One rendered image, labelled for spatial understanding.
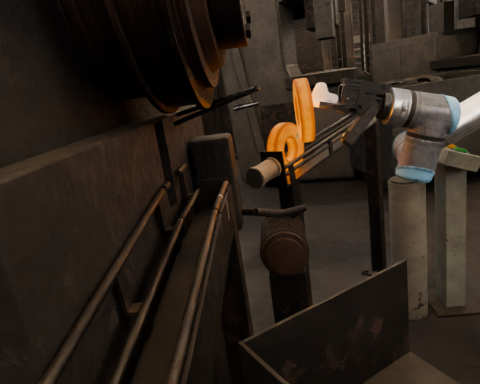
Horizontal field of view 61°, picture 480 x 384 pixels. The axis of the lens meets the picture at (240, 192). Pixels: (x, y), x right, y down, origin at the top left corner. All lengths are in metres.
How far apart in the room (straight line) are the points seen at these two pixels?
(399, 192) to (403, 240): 0.17
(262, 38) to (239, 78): 0.36
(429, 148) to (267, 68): 2.48
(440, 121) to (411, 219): 0.50
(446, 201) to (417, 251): 0.20
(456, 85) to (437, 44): 1.57
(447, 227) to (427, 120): 0.61
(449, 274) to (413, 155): 0.69
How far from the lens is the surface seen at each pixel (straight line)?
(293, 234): 1.06
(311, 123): 0.97
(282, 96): 3.42
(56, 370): 0.39
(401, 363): 0.50
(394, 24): 9.66
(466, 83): 3.09
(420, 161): 1.09
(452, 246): 1.63
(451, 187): 1.56
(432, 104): 1.07
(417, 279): 1.59
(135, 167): 0.62
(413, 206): 1.47
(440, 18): 4.63
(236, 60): 3.48
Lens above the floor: 0.92
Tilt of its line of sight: 15 degrees down
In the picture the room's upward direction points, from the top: 8 degrees counter-clockwise
